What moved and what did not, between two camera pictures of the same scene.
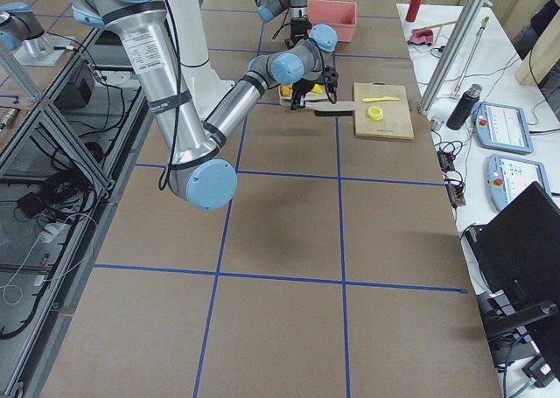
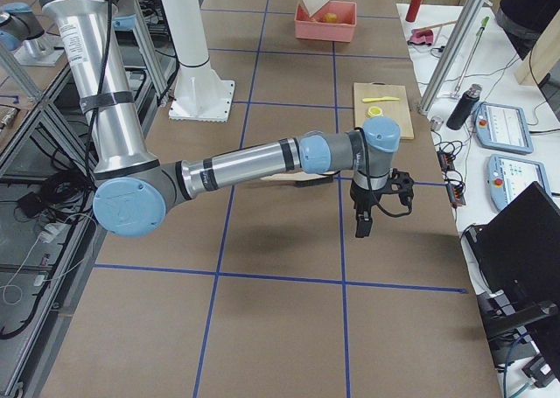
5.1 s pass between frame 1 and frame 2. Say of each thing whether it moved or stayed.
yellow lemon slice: stayed
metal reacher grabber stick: stayed
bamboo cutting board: stayed
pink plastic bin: stayed
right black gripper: moved
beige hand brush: moved
